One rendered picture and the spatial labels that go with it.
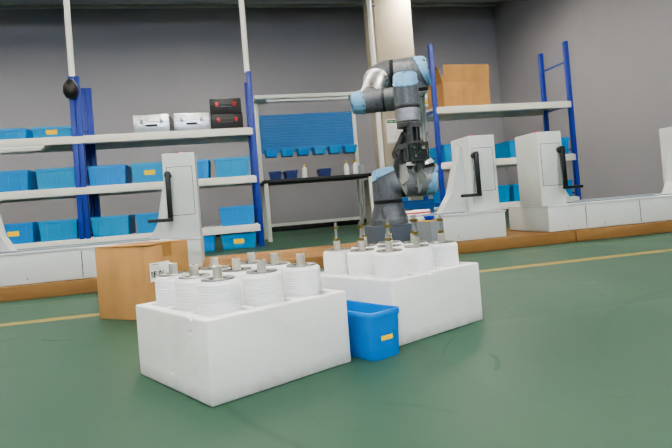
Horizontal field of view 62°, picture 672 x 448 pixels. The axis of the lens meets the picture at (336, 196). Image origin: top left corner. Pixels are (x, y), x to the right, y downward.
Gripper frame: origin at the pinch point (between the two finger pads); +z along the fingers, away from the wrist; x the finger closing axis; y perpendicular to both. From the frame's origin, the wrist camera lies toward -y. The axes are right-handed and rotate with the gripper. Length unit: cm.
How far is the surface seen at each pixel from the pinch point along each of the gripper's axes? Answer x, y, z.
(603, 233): 221, -167, 38
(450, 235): 111, -184, 30
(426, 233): 16.6, -26.3, 15.6
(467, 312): 14.1, 2.8, 38.8
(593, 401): 1, 70, 42
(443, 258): 9.0, -0.1, 21.9
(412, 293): -7.7, 11.9, 29.1
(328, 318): -36, 23, 30
